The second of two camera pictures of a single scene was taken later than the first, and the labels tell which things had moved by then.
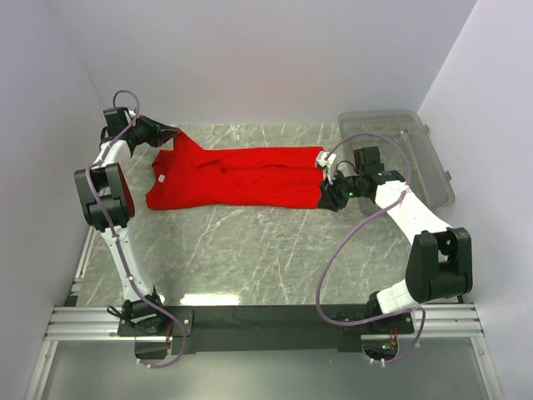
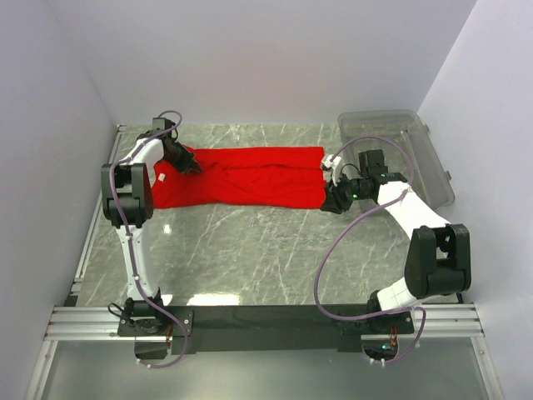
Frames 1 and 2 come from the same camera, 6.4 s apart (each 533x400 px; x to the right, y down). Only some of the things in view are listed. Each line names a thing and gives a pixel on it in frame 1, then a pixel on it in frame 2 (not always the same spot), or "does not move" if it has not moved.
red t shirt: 191,177 does not move
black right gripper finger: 327,202 does not move
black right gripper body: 331,194 does not move
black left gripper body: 151,132 → 181,157
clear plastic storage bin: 407,148 does not move
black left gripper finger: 165,132 → 186,164
